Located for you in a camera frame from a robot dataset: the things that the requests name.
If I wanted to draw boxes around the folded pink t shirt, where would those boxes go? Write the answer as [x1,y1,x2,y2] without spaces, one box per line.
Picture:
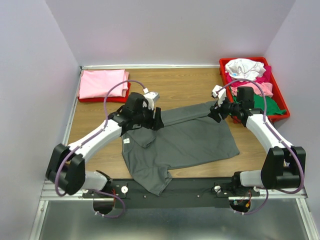
[78,69,129,100]

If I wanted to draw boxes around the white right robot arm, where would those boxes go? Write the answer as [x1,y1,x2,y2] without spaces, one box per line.
[210,85,306,196]

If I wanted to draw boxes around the folded red t shirt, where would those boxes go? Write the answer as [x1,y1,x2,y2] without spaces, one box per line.
[77,83,131,103]

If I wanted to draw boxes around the white t shirt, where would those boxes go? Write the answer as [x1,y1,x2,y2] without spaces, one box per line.
[225,58,267,81]

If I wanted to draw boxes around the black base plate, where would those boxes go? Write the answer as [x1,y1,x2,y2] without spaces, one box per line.
[83,177,267,210]

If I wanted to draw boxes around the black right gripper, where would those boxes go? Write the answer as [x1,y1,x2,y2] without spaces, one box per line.
[207,94,241,124]

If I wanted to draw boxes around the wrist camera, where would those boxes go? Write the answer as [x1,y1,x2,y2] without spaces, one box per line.
[211,85,227,107]
[142,91,160,110]

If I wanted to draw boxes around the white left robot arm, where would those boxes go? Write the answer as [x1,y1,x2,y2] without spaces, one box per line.
[46,91,227,198]

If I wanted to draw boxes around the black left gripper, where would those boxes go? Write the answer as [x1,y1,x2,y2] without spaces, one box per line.
[133,103,165,132]

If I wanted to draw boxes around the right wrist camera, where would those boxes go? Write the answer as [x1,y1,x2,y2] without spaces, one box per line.
[211,85,227,107]

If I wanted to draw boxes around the green t shirt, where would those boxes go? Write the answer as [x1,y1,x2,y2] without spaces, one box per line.
[232,92,287,117]

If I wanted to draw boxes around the grey t shirt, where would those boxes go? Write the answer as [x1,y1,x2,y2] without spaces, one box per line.
[121,101,240,196]

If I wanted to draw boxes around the magenta t shirt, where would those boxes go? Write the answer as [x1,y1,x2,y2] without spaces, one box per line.
[224,65,272,87]

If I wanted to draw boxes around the red plastic bin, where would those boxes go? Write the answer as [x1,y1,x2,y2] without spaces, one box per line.
[219,56,290,123]

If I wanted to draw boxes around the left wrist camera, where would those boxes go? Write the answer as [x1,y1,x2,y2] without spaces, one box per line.
[142,91,160,110]

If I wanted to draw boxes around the light pink t shirt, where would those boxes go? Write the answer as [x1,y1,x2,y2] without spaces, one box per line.
[240,82,274,98]

